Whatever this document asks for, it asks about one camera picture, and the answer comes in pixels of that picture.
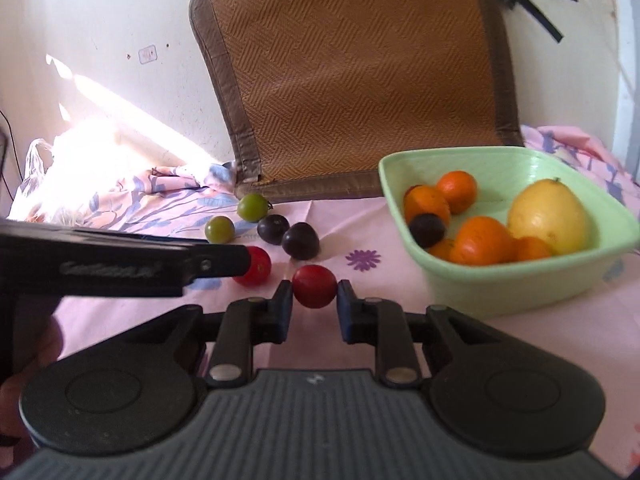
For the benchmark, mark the person's left hand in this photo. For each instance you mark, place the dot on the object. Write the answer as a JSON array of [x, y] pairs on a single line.
[[10, 405]]

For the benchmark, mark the orange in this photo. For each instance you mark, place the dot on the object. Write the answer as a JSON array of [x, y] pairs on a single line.
[[441, 250], [532, 249], [482, 241], [456, 191], [426, 202]]

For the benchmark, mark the yellow pomelo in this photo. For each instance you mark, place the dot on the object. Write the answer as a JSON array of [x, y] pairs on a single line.
[[547, 215]]

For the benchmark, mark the dark purple plum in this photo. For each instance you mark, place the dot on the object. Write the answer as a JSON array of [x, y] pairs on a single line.
[[300, 241], [273, 229], [426, 230]]

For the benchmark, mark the light green plastic basin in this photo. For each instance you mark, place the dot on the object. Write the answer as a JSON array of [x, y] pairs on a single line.
[[500, 285]]

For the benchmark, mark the clear plastic bag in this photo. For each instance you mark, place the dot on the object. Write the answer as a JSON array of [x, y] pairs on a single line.
[[75, 175]]

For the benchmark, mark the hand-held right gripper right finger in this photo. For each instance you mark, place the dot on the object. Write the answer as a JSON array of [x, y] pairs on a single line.
[[345, 312]]

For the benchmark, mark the brown woven seat mat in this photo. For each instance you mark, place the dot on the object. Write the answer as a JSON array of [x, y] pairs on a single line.
[[360, 75]]

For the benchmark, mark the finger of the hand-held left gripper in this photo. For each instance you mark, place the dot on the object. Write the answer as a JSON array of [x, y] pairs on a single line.
[[220, 262]]

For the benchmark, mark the small wall sticker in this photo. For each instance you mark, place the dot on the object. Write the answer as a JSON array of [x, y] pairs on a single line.
[[147, 54]]

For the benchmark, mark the red tomato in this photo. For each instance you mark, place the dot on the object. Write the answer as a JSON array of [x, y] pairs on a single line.
[[259, 267]]

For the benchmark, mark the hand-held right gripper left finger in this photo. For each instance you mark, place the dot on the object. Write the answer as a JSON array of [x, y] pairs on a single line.
[[285, 312]]

